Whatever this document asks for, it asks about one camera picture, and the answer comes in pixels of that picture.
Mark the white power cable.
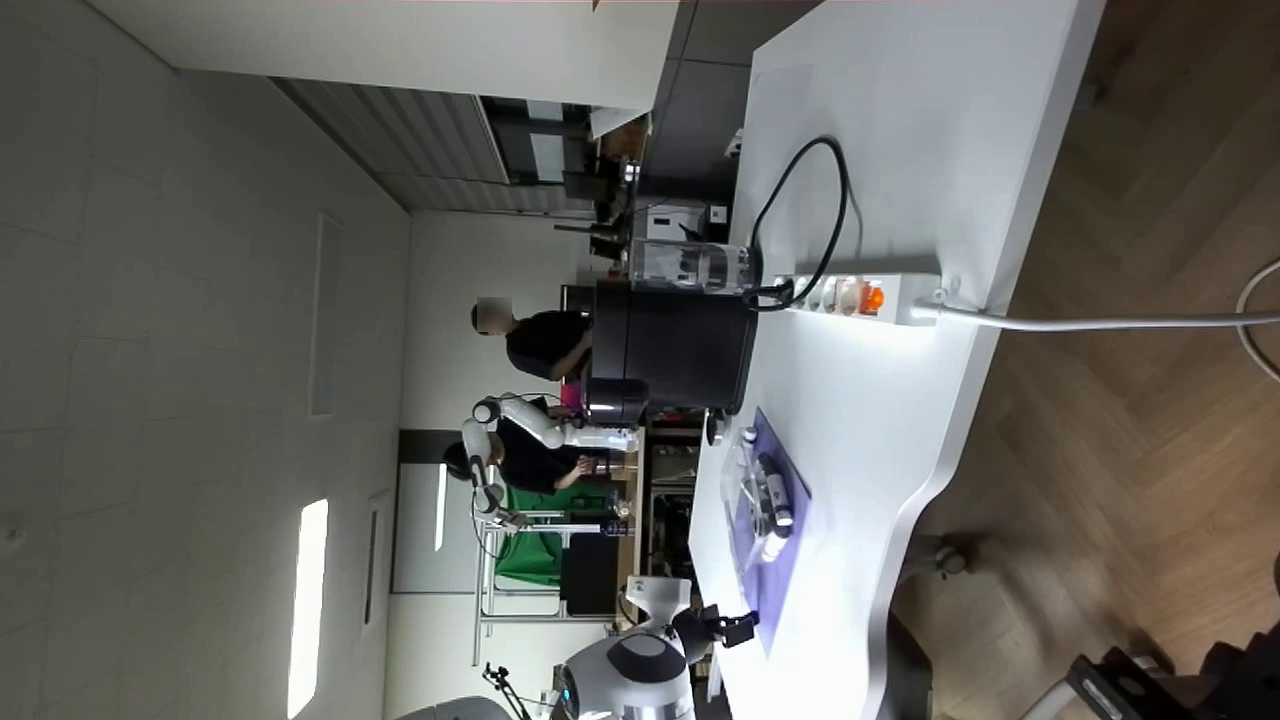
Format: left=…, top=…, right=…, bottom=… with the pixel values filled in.
left=908, top=254, right=1280, bottom=393

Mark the purple table mat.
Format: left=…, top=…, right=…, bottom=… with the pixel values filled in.
left=722, top=404, right=820, bottom=660

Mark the black power cable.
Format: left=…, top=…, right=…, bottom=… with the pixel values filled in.
left=744, top=132, right=856, bottom=320

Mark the black computer monitor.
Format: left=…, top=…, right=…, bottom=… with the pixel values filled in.
left=578, top=284, right=760, bottom=427

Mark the silver coffee machine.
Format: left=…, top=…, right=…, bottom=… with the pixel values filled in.
left=623, top=195, right=738, bottom=293

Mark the standing person in black shirt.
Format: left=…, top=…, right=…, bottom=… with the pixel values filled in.
left=469, top=297, right=600, bottom=382

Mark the green cloth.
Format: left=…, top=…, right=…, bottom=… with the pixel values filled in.
left=494, top=485, right=623, bottom=592

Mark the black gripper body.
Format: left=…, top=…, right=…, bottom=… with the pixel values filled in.
left=667, top=602, right=731, bottom=660

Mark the black office chair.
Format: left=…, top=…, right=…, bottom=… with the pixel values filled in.
left=1020, top=634, right=1280, bottom=720

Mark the white power strip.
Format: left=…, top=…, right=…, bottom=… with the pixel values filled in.
left=787, top=250, right=944, bottom=329

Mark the black monitor box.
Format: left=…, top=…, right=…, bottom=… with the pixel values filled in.
left=555, top=529, right=623, bottom=620

